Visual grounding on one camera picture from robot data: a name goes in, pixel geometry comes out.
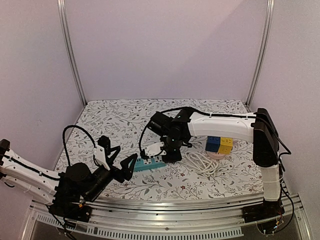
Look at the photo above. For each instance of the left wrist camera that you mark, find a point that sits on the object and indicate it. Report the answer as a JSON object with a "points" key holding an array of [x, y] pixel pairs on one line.
{"points": [[103, 145]]}

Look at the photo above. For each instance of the right aluminium corner post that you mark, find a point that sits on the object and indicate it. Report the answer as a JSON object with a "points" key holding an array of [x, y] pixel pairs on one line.
{"points": [[262, 51]]}

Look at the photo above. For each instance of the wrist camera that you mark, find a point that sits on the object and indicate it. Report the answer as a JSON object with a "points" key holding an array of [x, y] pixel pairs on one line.
{"points": [[103, 145], [154, 150]]}

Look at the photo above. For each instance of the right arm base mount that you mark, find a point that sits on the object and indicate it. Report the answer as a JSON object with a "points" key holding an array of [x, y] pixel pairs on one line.
{"points": [[262, 211]]}

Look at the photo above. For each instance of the left aluminium corner post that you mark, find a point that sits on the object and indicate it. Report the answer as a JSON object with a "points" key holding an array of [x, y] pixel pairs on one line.
{"points": [[61, 6]]}

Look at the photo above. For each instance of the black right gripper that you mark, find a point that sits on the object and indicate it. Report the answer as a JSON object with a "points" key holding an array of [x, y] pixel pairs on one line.
{"points": [[171, 155]]}

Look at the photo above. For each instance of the aluminium corner post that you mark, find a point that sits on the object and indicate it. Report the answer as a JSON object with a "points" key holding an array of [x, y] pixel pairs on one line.
{"points": [[262, 51], [61, 6]]}

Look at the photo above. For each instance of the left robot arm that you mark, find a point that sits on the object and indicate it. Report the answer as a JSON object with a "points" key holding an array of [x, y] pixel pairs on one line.
{"points": [[66, 192]]}

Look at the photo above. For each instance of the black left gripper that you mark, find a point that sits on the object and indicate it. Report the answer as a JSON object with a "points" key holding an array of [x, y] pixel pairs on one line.
{"points": [[125, 173]]}

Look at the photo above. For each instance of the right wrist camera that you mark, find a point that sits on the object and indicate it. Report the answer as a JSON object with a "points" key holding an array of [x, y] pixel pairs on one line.
{"points": [[154, 150]]}

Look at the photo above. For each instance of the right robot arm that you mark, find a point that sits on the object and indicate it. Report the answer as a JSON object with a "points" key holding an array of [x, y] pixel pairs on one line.
{"points": [[255, 127]]}

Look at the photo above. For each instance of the aluminium front rail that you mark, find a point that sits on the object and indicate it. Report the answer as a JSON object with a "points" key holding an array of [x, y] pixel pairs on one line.
{"points": [[205, 219]]}

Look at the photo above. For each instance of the pink round power strip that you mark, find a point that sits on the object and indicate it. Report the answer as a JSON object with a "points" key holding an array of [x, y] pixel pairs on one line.
{"points": [[215, 155]]}

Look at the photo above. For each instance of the light blue cube socket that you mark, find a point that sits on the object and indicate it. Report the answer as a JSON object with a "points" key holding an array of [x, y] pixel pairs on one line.
{"points": [[148, 164]]}

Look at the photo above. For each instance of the yellow cube socket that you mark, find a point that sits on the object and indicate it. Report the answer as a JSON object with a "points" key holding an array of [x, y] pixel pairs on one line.
{"points": [[225, 146]]}

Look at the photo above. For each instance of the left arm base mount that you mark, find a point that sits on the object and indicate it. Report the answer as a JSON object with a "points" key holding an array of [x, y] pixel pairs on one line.
{"points": [[70, 210]]}

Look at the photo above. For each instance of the floral patterned table mat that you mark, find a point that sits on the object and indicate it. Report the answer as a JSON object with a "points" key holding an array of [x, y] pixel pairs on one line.
{"points": [[196, 176]]}

